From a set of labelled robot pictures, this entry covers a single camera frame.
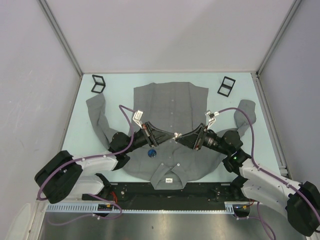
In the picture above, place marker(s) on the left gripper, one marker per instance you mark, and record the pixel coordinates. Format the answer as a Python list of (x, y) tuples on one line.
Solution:
[(151, 132)]

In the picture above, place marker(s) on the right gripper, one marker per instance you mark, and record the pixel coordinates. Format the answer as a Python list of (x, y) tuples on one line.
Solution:
[(192, 139)]

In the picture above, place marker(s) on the silver crystal brooch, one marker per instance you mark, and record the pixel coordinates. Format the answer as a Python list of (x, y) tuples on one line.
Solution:
[(176, 135)]

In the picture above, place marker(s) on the grey button-up shirt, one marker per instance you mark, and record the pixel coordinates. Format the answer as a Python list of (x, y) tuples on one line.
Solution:
[(175, 107)]

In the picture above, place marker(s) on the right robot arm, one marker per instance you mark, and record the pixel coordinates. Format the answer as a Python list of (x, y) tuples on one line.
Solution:
[(298, 202)]

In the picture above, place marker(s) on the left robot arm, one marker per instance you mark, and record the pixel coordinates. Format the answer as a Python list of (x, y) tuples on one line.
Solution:
[(68, 176)]

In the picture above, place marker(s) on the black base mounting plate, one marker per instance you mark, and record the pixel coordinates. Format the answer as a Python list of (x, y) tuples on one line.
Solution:
[(213, 191)]

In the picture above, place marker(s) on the black display box, right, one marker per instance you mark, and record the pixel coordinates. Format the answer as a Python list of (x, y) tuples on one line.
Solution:
[(226, 86)]

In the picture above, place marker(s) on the black display box,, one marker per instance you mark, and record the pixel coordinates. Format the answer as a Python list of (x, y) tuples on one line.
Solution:
[(99, 84), (226, 86)]

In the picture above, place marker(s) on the black display box, left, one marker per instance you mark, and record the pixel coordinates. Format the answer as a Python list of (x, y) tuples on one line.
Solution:
[(99, 84)]

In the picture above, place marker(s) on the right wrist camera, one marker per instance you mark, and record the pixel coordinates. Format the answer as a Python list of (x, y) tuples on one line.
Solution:
[(211, 118)]

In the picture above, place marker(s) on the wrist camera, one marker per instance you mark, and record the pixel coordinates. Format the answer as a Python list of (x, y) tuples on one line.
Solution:
[(137, 118), (211, 118)]

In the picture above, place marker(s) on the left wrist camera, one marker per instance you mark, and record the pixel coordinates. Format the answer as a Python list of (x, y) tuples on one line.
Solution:
[(137, 118)]

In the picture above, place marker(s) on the aluminium frame rail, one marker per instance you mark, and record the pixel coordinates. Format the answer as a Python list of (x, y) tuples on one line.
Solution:
[(36, 219)]

